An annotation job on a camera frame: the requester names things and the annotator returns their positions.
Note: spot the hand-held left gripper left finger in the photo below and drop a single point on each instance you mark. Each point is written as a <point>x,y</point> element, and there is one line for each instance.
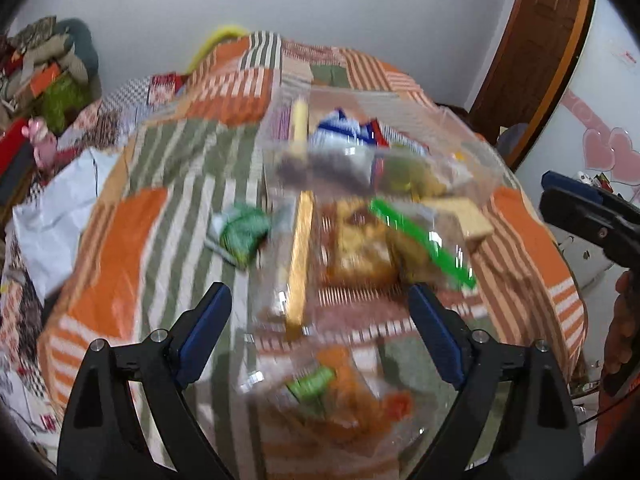
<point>202,340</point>

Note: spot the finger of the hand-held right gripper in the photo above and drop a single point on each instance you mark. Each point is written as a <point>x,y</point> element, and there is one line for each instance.
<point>570,184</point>
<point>585,222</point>

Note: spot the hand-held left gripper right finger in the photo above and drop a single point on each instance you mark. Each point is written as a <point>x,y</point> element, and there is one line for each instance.
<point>437,340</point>

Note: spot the orange snack packet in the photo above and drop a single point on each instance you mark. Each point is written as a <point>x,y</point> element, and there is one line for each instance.
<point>350,400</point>

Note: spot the cookie bag with green strip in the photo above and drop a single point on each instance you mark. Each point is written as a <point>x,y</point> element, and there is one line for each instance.
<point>400,240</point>

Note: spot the pale biscuit packet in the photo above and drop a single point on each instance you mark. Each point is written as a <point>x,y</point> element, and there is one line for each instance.
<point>467,217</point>

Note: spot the small green packet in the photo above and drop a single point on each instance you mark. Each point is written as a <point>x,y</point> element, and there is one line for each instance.
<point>242,230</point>

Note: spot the clear bag with gold strip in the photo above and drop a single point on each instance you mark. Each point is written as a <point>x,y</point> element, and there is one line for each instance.
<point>300,260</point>

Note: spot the clear plastic container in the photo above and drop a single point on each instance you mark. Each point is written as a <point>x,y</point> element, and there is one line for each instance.
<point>440,130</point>

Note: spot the red packet with white label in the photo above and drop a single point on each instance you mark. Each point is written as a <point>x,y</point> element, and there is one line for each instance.
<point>378,134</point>

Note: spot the blue and white snack packet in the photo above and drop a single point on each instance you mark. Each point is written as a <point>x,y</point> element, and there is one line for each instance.
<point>340,127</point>

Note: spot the yellow snack packet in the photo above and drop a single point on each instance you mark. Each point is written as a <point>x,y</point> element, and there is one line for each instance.
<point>300,125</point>

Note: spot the person's right hand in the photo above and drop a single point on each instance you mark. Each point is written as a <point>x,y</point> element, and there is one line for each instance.
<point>625,330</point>

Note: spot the white wardrobe with pink stickers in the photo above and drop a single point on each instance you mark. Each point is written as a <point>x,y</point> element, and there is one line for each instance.
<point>590,100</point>

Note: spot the wooden door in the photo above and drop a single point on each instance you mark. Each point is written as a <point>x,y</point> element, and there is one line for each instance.
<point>535,50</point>

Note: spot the striped patchwork blanket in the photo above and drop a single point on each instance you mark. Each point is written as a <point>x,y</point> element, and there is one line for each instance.
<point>165,175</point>

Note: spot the white crumpled cloth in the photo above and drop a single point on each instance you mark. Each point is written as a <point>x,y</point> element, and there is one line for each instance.
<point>55,225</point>

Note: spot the orange garment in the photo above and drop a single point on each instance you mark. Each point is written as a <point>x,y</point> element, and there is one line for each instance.
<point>620,425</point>

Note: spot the checked patchwork quilt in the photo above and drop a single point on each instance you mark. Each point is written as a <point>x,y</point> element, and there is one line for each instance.
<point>125,105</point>

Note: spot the pink plush toy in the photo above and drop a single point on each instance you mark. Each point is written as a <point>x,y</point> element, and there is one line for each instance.
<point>42,142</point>

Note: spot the yellow plastic hoop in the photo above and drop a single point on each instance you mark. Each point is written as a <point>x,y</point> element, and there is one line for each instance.
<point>215,40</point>

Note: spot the orange cardboard box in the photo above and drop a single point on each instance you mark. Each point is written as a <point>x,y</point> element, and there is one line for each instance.
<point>44,80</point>

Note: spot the teal cushion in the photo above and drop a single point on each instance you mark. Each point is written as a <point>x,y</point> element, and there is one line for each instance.
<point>80,45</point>

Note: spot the pile of folded bedding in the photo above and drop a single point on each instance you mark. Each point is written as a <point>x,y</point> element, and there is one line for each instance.
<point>30,55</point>

